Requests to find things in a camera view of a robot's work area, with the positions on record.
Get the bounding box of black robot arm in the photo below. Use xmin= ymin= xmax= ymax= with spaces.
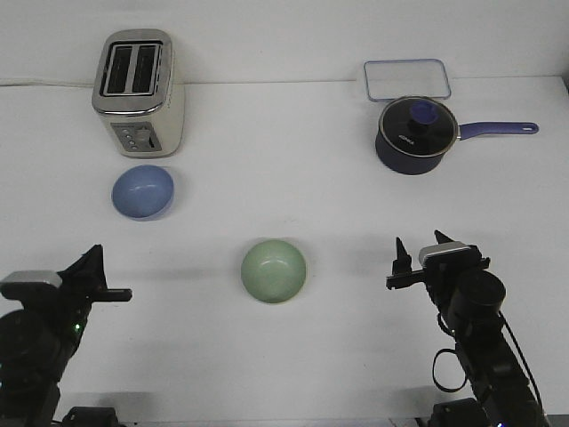
xmin=386 ymin=231 xmax=549 ymax=426
xmin=1 ymin=245 xmax=132 ymax=426

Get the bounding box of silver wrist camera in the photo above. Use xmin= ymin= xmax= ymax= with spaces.
xmin=1 ymin=270 xmax=62 ymax=299
xmin=418 ymin=241 xmax=470 ymax=268

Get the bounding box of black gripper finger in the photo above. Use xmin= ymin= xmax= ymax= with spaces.
xmin=434 ymin=230 xmax=454 ymax=245
xmin=391 ymin=237 xmax=413 ymax=276
xmin=58 ymin=245 xmax=100 ymax=292
xmin=97 ymin=245 xmax=108 ymax=290

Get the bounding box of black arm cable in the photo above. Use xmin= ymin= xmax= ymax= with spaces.
xmin=431 ymin=310 xmax=543 ymax=415

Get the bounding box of silver two-slot toaster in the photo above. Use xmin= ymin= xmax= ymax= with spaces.
xmin=92 ymin=28 xmax=185 ymax=158

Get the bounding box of glass pot lid blue knob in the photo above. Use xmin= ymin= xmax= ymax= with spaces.
xmin=379 ymin=96 xmax=459 ymax=157

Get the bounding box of white toaster power cable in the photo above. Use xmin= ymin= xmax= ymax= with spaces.
xmin=0 ymin=78 xmax=96 ymax=89

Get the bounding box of blue bowl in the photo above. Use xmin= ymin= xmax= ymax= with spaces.
xmin=110 ymin=165 xmax=175 ymax=221

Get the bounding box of green bowl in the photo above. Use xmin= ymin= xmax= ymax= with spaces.
xmin=240 ymin=239 xmax=308 ymax=304

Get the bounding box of clear rectangular container lid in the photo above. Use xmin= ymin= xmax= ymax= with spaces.
xmin=363 ymin=59 xmax=452 ymax=102

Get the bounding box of dark blue saucepan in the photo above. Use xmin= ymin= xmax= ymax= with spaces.
xmin=375 ymin=122 xmax=539 ymax=175

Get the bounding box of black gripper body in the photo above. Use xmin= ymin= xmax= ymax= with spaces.
xmin=386 ymin=255 xmax=490 ymax=302
xmin=61 ymin=286 xmax=132 ymax=320

